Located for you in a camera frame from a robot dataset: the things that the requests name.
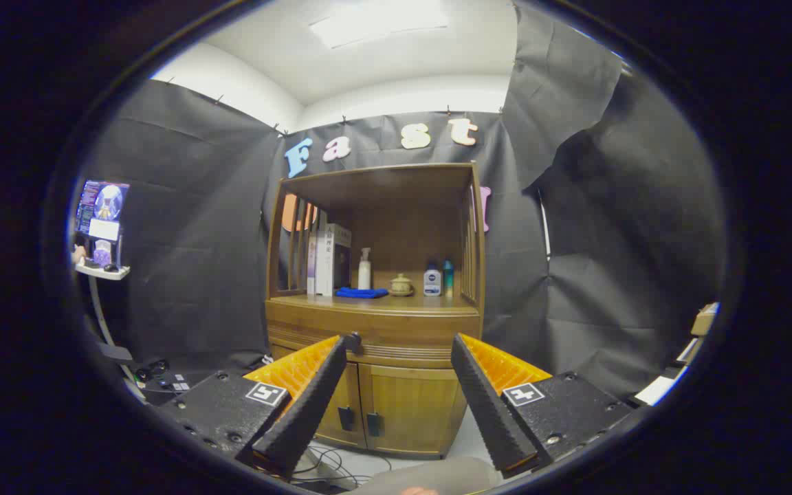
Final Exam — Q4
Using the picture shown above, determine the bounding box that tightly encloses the wooden drawer with black knob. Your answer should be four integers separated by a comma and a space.
265, 315, 483, 369

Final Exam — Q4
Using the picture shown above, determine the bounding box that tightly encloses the wooden cabinet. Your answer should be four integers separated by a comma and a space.
263, 162, 487, 460

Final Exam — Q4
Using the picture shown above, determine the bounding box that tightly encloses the white stand shelf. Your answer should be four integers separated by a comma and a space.
74, 263, 131, 281

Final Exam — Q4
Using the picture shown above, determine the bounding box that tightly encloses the thick white book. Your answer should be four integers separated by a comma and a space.
324, 223, 353, 297

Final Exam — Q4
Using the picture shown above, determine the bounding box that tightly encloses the wooden cabinet door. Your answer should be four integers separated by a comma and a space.
358, 364, 469, 458
271, 346, 368, 450

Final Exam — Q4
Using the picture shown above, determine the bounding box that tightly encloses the white board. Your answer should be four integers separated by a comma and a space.
633, 337, 703, 406

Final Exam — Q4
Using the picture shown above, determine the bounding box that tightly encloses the wooden countertop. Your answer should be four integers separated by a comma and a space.
269, 292, 481, 318

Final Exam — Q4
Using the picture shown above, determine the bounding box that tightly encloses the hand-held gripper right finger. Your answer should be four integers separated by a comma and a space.
451, 333, 637, 480

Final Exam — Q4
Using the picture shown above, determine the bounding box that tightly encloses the black floor device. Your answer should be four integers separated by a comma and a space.
133, 357, 199, 406

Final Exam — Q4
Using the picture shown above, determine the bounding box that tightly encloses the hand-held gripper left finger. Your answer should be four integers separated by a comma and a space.
159, 333, 364, 480

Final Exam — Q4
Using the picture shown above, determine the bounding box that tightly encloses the thin white book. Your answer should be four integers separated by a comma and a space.
315, 210, 329, 296

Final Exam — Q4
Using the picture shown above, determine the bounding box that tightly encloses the cardboard box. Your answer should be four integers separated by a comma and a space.
690, 302, 720, 338

